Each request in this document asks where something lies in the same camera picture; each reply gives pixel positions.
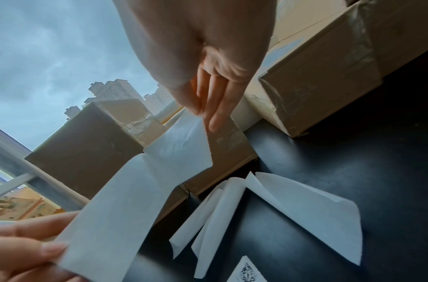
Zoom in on person's right hand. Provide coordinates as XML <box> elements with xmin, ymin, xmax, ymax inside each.
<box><xmin>112</xmin><ymin>0</ymin><xmax>277</xmax><ymax>132</ymax></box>

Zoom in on person's left hand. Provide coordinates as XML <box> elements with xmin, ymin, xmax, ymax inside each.
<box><xmin>0</xmin><ymin>210</ymin><xmax>80</xmax><ymax>282</ymax></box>

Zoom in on long white paper strip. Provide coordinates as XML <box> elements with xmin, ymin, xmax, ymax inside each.
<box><xmin>56</xmin><ymin>109</ymin><xmax>214</xmax><ymax>277</ymax></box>

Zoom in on colourful low building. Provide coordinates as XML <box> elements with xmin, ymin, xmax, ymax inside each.
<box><xmin>0</xmin><ymin>186</ymin><xmax>63</xmax><ymax>222</ymax></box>

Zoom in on distant apartment buildings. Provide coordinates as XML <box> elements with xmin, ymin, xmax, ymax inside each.
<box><xmin>63</xmin><ymin>78</ymin><xmax>177</xmax><ymax>119</ymax></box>

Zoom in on pale beige cardboard box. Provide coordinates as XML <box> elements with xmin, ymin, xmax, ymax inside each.
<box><xmin>269</xmin><ymin>0</ymin><xmax>351</xmax><ymax>46</ymax></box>

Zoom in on flat brown cardboard box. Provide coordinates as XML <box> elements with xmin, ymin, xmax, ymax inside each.
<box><xmin>144</xmin><ymin>115</ymin><xmax>259</xmax><ymax>223</ymax></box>

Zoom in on taped brown cardboard box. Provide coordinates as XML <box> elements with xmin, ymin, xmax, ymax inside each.
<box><xmin>24</xmin><ymin>98</ymin><xmax>166</xmax><ymax>199</ymax></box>

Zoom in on large taped cardboard box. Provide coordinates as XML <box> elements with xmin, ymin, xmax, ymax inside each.
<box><xmin>257</xmin><ymin>0</ymin><xmax>384</xmax><ymax>138</ymax></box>

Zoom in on narrow white paper strip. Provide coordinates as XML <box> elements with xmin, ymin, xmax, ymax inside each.
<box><xmin>169</xmin><ymin>188</ymin><xmax>229</xmax><ymax>259</ymax></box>
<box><xmin>191</xmin><ymin>177</ymin><xmax>248</xmax><ymax>279</ymax></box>

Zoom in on wide white paper sheet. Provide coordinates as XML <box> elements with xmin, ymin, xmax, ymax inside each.
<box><xmin>244</xmin><ymin>171</ymin><xmax>363</xmax><ymax>266</ymax></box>

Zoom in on dark brown cardboard box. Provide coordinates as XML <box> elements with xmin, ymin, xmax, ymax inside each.
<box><xmin>359</xmin><ymin>0</ymin><xmax>428</xmax><ymax>77</ymax></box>

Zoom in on white card with black code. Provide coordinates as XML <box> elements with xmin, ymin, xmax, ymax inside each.
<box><xmin>225</xmin><ymin>256</ymin><xmax>267</xmax><ymax>282</ymax></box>

